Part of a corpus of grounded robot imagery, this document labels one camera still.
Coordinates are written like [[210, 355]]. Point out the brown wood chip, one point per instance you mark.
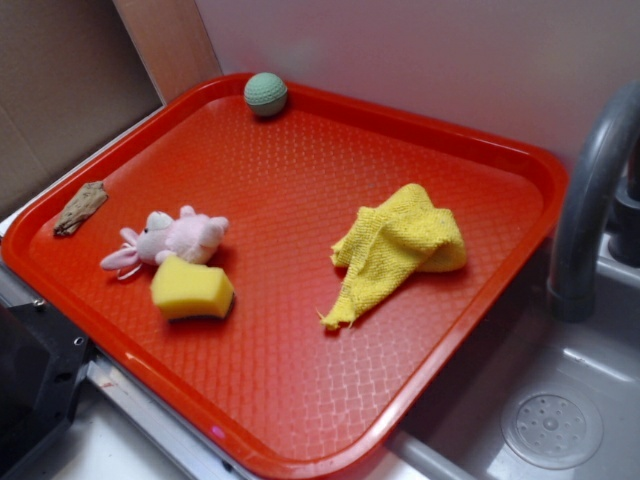
[[86, 202]]

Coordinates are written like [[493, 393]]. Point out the red plastic tray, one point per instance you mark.
[[269, 385]]

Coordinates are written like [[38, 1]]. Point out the yellow knitted cloth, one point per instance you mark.
[[386, 245]]

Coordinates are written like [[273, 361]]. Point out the pink plush bunny toy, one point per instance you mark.
[[193, 237]]

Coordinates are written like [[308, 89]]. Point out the yellow sponge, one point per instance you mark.
[[182, 290]]

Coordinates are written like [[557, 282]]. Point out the green dimpled ball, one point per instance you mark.
[[265, 94]]

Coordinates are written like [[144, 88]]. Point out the wooden board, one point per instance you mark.
[[172, 42]]

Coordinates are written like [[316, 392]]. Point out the grey toy faucet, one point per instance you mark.
[[587, 206]]

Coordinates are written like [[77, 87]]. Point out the grey toy sink basin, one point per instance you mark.
[[454, 432]]

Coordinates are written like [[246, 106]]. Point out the round sink drain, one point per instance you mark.
[[551, 426]]

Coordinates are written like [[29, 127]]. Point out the dark faucet knob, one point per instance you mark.
[[624, 219]]

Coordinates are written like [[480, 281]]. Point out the black metal bracket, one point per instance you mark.
[[43, 362]]

